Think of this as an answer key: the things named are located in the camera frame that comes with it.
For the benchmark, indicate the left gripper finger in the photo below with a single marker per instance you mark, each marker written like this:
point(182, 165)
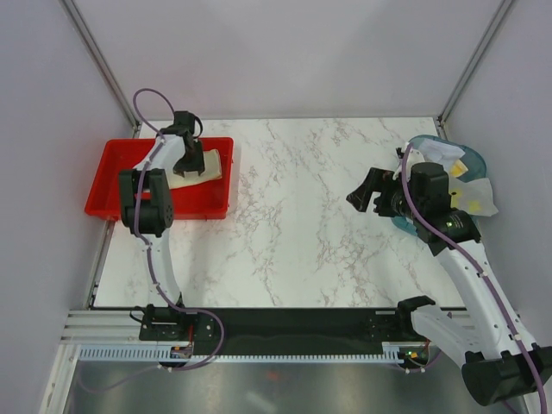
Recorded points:
point(198, 162)
point(181, 167)

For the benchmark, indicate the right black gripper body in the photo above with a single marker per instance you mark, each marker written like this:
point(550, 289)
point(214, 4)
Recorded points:
point(398, 208)

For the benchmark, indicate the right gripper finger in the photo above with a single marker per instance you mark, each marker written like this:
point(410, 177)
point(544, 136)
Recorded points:
point(360, 198)
point(376, 180)

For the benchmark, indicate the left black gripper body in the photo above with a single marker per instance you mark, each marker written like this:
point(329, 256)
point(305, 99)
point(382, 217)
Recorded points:
point(192, 161)

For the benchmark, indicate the yellow green patterned towel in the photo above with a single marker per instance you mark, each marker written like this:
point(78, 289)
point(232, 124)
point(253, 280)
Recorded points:
point(212, 171)

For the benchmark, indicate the grey towel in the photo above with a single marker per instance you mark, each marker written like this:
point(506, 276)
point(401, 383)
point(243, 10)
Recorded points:
point(474, 197)

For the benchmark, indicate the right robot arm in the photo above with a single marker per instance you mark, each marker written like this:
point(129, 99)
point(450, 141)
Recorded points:
point(499, 358)

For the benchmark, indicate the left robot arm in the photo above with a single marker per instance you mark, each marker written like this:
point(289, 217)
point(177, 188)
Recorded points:
point(146, 202)

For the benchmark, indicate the yellow towel in basket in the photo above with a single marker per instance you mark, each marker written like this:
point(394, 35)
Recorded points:
point(458, 169)

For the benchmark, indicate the light blue towel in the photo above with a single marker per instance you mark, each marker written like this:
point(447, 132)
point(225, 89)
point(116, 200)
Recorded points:
point(440, 152)

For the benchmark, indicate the teal plastic basket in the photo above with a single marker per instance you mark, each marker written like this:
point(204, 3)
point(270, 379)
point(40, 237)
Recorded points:
point(472, 159)

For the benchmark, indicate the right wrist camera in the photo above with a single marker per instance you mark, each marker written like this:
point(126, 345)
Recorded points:
point(413, 157)

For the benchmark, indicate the right aluminium frame post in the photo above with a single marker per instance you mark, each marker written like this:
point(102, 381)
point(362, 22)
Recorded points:
point(483, 46)

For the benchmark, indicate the aluminium frame post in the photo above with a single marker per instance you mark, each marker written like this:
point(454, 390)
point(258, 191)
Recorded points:
point(483, 46)
point(83, 30)

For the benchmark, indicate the left aluminium frame post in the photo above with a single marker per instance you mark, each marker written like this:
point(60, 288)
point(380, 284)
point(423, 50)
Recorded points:
point(83, 30)

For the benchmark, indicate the white slotted cable duct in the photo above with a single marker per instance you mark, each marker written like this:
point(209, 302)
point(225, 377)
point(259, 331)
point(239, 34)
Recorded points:
point(166, 354)

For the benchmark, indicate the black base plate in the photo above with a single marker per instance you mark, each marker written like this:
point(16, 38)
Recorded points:
point(278, 330)

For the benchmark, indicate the aluminium rail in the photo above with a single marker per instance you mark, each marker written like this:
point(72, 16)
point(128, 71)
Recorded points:
point(100, 327)

